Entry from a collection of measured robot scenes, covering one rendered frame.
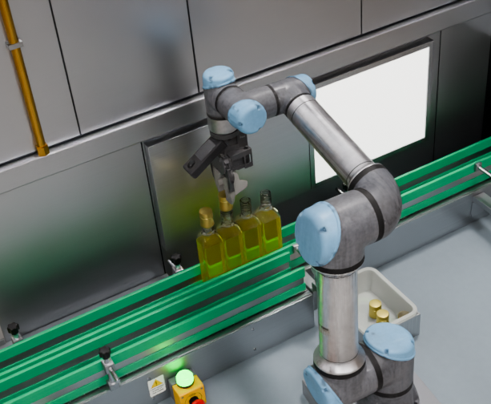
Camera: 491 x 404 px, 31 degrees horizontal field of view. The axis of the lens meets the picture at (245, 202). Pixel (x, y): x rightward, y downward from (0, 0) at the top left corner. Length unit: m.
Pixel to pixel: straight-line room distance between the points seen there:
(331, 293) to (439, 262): 0.89
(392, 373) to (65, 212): 0.88
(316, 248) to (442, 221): 1.04
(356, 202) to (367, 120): 0.85
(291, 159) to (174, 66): 0.48
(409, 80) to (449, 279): 0.58
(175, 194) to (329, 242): 0.71
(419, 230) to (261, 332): 0.61
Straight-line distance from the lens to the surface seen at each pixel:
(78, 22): 2.03
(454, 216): 2.74
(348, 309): 1.86
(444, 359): 2.40
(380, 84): 2.54
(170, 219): 2.35
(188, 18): 2.15
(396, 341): 2.05
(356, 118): 2.54
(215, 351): 2.31
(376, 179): 1.81
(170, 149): 2.24
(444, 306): 2.54
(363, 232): 1.74
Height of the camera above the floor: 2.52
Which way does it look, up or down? 37 degrees down
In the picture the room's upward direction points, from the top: 6 degrees counter-clockwise
